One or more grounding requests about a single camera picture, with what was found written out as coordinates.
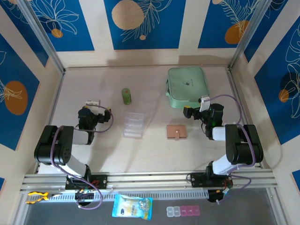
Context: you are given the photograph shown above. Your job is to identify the brown leather card holder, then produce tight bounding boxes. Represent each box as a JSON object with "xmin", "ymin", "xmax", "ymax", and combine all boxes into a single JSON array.
[{"xmin": 166, "ymin": 124, "xmax": 188, "ymax": 140}]

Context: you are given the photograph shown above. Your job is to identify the clear acrylic card stand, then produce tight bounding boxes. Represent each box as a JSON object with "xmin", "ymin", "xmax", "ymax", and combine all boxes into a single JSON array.
[{"xmin": 123, "ymin": 112, "xmax": 147, "ymax": 139}]

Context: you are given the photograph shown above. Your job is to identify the green cylindrical bottle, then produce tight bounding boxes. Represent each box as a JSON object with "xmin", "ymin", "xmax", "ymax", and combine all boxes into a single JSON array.
[{"xmin": 121, "ymin": 88, "xmax": 132, "ymax": 105}]

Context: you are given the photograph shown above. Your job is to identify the mint green zip pouch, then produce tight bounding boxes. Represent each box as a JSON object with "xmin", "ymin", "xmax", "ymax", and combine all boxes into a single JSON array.
[{"xmin": 165, "ymin": 67, "xmax": 210, "ymax": 109}]

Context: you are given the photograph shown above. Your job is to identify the yellow black pliers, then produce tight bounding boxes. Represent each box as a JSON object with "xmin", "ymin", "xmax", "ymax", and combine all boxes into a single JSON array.
[{"xmin": 25, "ymin": 191, "xmax": 63, "ymax": 204}]

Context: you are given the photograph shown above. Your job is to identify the blue snack packet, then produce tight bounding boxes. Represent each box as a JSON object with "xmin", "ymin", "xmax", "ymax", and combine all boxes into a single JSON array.
[{"xmin": 112, "ymin": 194, "xmax": 153, "ymax": 221}]

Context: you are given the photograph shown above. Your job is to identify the white and pink pill organizer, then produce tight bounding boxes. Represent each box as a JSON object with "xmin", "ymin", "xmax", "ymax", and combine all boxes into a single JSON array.
[{"xmin": 166, "ymin": 205, "xmax": 202, "ymax": 218}]

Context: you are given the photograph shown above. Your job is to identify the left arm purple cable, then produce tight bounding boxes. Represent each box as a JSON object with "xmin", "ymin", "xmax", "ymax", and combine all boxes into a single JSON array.
[{"xmin": 51, "ymin": 105, "xmax": 115, "ymax": 210}]

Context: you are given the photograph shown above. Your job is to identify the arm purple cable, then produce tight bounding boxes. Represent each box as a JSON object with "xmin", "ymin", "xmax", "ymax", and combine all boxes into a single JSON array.
[
  {"xmin": 51, "ymin": 105, "xmax": 115, "ymax": 210},
  {"xmin": 208, "ymin": 94, "xmax": 256, "ymax": 204}
]

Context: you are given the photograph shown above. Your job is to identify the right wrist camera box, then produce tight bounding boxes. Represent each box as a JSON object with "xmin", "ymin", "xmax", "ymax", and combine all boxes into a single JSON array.
[{"xmin": 199, "ymin": 95, "xmax": 211, "ymax": 113}]

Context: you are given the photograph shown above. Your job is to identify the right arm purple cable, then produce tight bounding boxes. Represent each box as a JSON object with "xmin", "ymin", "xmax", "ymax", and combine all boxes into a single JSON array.
[{"xmin": 208, "ymin": 94, "xmax": 256, "ymax": 204}]

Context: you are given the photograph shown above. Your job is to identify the aluminium side rail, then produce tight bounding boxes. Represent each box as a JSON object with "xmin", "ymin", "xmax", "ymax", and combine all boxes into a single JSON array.
[
  {"xmin": 226, "ymin": 70, "xmax": 263, "ymax": 169},
  {"xmin": 35, "ymin": 71, "xmax": 66, "ymax": 174}
]

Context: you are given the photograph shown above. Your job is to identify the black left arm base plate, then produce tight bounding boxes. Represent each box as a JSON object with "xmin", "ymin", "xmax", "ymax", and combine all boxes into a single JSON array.
[{"xmin": 65, "ymin": 173, "xmax": 108, "ymax": 190}]

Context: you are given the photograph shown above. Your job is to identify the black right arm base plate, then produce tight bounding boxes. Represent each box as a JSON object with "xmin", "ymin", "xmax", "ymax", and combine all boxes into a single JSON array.
[{"xmin": 189, "ymin": 172, "xmax": 234, "ymax": 188}]

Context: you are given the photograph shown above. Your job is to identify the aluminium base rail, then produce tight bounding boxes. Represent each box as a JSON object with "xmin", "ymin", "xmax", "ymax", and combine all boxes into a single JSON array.
[{"xmin": 20, "ymin": 169, "xmax": 278, "ymax": 192}]

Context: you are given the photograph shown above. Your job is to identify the slotted grey cable duct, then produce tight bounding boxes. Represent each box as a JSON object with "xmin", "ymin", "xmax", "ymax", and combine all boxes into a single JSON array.
[{"xmin": 48, "ymin": 190, "xmax": 209, "ymax": 202}]

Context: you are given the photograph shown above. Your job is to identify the aluminium frame post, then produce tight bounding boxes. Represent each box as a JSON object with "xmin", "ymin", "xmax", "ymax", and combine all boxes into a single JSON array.
[
  {"xmin": 17, "ymin": 0, "xmax": 66, "ymax": 74},
  {"xmin": 228, "ymin": 0, "xmax": 269, "ymax": 70}
]

